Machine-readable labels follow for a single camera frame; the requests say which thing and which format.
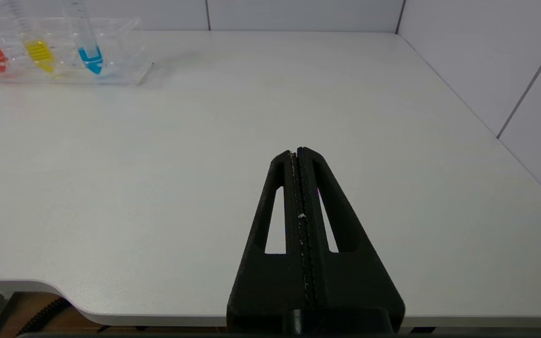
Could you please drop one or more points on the test tube with yellow pigment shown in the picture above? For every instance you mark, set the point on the test tube with yellow pigment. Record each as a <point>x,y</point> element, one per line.
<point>39,52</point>

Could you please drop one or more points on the clear plastic test tube rack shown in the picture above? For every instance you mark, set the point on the clear plastic test tube rack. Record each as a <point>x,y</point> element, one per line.
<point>120,51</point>

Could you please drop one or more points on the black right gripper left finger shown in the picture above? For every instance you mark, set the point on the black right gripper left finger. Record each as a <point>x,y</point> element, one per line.
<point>266,286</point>

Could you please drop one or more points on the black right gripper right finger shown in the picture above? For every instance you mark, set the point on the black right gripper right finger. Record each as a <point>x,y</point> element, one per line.
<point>355,286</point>

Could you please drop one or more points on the test tube with blue pigment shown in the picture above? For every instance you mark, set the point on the test tube with blue pigment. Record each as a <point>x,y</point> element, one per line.
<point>90,55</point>

